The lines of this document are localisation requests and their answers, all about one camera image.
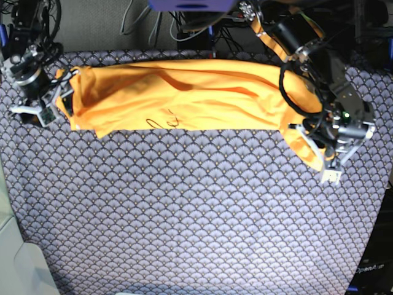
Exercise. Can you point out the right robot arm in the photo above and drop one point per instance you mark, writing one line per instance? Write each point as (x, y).
(27, 46)

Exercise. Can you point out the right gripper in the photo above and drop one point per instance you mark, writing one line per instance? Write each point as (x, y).
(38, 106)

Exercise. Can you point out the black OpenArm box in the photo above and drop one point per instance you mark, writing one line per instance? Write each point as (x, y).
(374, 273)

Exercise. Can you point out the blue box overhead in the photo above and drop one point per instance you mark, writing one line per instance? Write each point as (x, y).
(192, 5)

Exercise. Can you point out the white bin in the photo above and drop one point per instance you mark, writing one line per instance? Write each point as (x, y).
(23, 266)

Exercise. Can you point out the yellow T-shirt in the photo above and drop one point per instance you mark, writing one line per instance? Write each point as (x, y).
(191, 95)

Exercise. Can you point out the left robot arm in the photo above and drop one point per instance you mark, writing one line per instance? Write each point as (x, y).
(305, 50)

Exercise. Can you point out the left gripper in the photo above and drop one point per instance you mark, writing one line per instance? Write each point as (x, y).
(336, 134)

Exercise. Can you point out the blue fan-patterned table cloth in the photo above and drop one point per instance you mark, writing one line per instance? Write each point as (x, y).
(216, 212)

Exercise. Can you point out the blue handled clamp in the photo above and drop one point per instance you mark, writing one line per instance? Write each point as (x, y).
(210, 31)

